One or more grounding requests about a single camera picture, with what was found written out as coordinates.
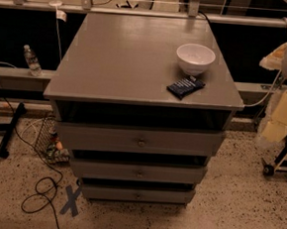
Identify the dark blue snack packet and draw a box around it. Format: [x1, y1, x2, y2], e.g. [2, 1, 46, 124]
[166, 76, 206, 99]

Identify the grey top drawer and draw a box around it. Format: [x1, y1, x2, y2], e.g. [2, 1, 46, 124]
[55, 122, 226, 157]

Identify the clear plastic water bottle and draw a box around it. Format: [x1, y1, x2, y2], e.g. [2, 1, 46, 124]
[23, 45, 43, 76]

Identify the grey drawer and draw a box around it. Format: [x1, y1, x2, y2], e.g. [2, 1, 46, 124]
[55, 122, 226, 157]
[70, 159, 207, 184]
[81, 184, 196, 204]

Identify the white cable at right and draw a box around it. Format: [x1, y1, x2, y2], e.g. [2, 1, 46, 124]
[242, 14, 287, 111]

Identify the grey wooden drawer cabinet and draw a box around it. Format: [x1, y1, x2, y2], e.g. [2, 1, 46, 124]
[35, 7, 252, 212]

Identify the black cable on floor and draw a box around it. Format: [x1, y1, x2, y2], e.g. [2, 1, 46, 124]
[0, 61, 75, 229]

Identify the black bar on floor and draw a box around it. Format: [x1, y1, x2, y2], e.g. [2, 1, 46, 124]
[0, 103, 27, 160]

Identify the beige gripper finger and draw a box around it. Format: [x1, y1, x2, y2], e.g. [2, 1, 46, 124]
[261, 90, 287, 143]
[259, 43, 287, 70]

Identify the white ceramic bowl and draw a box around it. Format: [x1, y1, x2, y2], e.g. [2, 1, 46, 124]
[176, 44, 216, 76]

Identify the grey bottom drawer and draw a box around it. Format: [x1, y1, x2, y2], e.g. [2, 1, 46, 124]
[81, 184, 196, 204]

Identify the wire basket with items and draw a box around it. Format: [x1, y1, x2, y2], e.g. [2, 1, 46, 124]
[35, 117, 70, 165]

